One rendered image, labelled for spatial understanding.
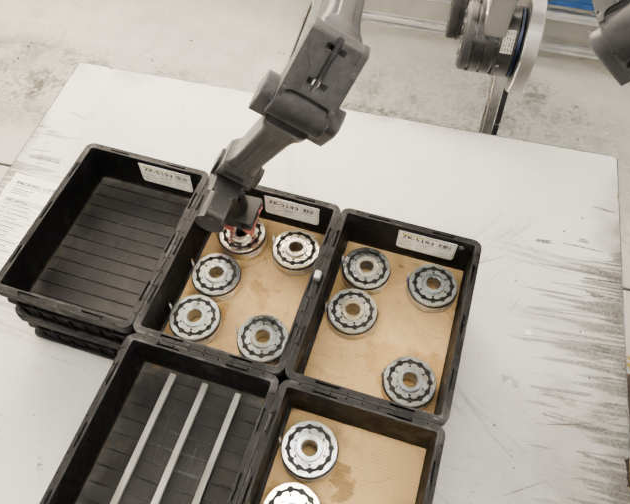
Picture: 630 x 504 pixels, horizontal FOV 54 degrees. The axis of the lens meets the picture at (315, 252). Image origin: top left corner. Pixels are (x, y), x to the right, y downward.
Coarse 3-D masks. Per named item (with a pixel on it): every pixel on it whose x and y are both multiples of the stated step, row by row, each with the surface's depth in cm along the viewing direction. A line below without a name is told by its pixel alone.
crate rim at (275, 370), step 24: (264, 192) 132; (288, 192) 132; (192, 216) 128; (336, 216) 129; (168, 264) 122; (312, 288) 119; (144, 312) 116; (168, 336) 114; (288, 336) 114; (240, 360) 111
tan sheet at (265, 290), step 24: (216, 240) 137; (240, 264) 134; (264, 264) 134; (192, 288) 130; (240, 288) 131; (264, 288) 131; (288, 288) 131; (240, 312) 128; (264, 312) 128; (288, 312) 128
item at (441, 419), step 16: (336, 224) 128; (400, 224) 128; (336, 240) 126; (448, 240) 127; (464, 240) 126; (320, 288) 119; (464, 304) 118; (304, 320) 116; (464, 320) 116; (304, 336) 114; (464, 336) 114; (288, 368) 110; (320, 384) 109; (448, 384) 109; (368, 400) 107; (384, 400) 107; (448, 400) 108; (416, 416) 106; (432, 416) 106; (448, 416) 106
